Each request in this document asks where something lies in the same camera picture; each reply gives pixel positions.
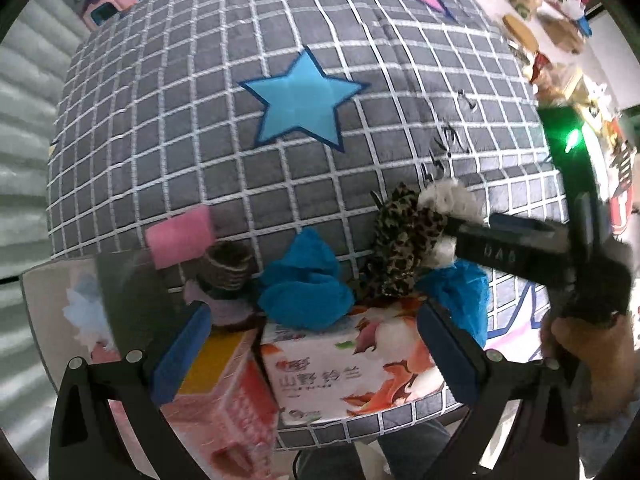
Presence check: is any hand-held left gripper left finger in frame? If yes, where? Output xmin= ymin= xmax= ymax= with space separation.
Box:
xmin=47 ymin=300 xmax=213 ymax=480

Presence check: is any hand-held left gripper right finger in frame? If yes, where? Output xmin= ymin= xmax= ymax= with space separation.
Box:
xmin=417 ymin=300 xmax=583 ymax=480

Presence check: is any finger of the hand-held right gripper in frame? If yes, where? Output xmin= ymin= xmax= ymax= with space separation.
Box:
xmin=487 ymin=211 xmax=571 ymax=242
xmin=442 ymin=215 xmax=571 ymax=288

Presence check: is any leopard print scrunchie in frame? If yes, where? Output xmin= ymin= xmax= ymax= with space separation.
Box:
xmin=360 ymin=185 xmax=448 ymax=298

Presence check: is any light blue fluffy cloth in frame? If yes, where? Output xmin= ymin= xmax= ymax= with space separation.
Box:
xmin=62 ymin=272 xmax=113 ymax=351

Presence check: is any pink sponge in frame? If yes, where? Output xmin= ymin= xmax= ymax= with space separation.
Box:
xmin=145 ymin=205 xmax=216 ymax=271

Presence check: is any white storage box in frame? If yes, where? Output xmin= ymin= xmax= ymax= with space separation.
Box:
xmin=20 ymin=252 xmax=173 ymax=466

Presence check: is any person's right hand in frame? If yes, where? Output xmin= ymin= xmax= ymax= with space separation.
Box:
xmin=540 ymin=305 xmax=636 ymax=421

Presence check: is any pink carton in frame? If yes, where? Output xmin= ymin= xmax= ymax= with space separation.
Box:
xmin=107 ymin=327 xmax=281 ymax=480

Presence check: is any floral tissue pack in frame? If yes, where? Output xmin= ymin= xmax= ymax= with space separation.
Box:
xmin=260 ymin=297 xmax=468 ymax=428

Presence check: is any gold lid jar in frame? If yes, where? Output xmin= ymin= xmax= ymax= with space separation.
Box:
xmin=502 ymin=12 xmax=541 ymax=61

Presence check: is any grey checked star blanket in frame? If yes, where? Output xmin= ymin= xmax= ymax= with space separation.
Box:
xmin=47 ymin=0 xmax=571 ymax=448

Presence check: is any pale green curtain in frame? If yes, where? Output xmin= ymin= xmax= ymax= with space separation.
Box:
xmin=0 ymin=0 xmax=91 ymax=461

